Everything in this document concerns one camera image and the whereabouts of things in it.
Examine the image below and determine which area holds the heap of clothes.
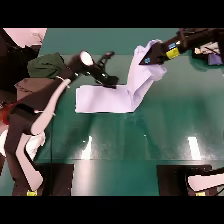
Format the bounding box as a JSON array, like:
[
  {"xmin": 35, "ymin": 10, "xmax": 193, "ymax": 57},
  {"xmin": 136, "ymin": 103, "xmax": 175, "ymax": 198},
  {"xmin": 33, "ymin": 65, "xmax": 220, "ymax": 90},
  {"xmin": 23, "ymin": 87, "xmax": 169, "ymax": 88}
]
[{"xmin": 191, "ymin": 42, "xmax": 224, "ymax": 68}]

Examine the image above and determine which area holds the dark green garment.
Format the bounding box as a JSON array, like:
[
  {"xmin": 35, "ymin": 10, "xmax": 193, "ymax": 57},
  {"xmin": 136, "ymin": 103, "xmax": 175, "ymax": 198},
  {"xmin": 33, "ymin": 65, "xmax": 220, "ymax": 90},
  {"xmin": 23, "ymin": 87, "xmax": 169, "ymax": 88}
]
[{"xmin": 27, "ymin": 52, "xmax": 68, "ymax": 80}]

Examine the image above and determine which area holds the white shirt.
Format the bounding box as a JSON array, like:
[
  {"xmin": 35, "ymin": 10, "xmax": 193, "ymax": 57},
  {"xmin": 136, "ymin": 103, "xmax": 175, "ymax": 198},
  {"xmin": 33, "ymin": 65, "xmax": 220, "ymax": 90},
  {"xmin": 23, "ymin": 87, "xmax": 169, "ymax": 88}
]
[{"xmin": 75, "ymin": 39, "xmax": 168, "ymax": 114}]

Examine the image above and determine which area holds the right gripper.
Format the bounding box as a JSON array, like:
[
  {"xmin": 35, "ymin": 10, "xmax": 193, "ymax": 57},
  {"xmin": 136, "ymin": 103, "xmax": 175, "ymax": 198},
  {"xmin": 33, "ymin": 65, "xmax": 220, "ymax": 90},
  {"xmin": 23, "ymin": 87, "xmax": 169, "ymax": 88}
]
[{"xmin": 137, "ymin": 37, "xmax": 184, "ymax": 66}]

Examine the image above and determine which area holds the brown garment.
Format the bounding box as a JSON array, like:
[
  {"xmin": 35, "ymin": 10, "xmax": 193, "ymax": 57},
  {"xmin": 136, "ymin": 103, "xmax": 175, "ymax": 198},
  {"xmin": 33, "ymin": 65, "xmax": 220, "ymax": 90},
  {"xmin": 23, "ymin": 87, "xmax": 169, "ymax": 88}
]
[{"xmin": 14, "ymin": 77, "xmax": 66, "ymax": 103}]

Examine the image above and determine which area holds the red garment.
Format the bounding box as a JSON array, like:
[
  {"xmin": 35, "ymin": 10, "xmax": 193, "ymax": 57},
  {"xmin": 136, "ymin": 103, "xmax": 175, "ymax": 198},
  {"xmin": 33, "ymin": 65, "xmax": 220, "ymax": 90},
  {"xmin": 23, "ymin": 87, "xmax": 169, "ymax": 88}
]
[{"xmin": 0, "ymin": 102, "xmax": 16, "ymax": 126}]

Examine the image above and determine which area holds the white garment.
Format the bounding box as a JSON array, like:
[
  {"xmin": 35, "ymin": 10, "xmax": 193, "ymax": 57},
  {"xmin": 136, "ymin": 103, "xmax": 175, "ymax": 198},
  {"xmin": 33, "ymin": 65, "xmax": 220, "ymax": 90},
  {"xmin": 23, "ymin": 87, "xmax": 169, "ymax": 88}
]
[{"xmin": 0, "ymin": 128, "xmax": 47, "ymax": 162}]

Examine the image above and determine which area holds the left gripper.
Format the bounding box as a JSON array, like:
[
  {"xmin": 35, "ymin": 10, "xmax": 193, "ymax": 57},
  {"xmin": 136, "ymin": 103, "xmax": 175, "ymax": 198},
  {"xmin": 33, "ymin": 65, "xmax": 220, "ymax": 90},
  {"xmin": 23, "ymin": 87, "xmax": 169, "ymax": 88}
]
[{"xmin": 98, "ymin": 73, "xmax": 120, "ymax": 90}]

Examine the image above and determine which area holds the black garment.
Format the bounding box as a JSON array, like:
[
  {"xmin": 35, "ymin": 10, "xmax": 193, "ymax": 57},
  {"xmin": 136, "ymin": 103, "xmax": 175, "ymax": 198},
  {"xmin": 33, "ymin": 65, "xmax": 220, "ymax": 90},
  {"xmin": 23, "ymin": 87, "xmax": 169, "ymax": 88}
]
[{"xmin": 0, "ymin": 29, "xmax": 42, "ymax": 95}]

